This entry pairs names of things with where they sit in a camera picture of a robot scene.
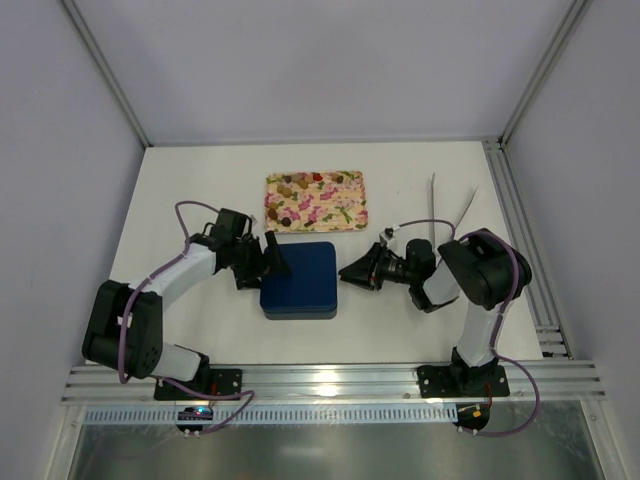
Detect blue box lid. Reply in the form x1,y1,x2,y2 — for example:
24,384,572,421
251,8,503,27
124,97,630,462
260,241,338,306

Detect blue chocolate box with tray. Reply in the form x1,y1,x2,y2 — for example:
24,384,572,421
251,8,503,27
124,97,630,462
261,302,338,320

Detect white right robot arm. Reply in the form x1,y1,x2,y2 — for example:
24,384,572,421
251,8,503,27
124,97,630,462
339,229,532,399

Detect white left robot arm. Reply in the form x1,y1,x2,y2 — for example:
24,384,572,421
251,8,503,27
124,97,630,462
82,208,291,399

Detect floral serving tray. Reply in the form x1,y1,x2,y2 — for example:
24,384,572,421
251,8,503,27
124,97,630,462
264,170,369,234

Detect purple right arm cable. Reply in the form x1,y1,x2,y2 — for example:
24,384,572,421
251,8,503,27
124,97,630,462
384,218,542,436

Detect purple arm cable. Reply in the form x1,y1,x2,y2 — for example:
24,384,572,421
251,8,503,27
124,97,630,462
384,218,542,436
117,199,256,435

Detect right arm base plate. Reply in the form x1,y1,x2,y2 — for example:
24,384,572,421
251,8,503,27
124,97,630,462
416,363,510,399

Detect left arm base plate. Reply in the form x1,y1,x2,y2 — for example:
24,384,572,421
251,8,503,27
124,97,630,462
153,366,243,401

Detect slotted cable duct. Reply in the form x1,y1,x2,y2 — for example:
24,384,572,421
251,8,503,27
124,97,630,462
84,403,458,426

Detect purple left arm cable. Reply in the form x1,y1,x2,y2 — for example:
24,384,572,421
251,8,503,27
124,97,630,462
117,199,256,435

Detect aluminium frame rail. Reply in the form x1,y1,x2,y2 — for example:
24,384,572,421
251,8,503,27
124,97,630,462
62,359,605,405

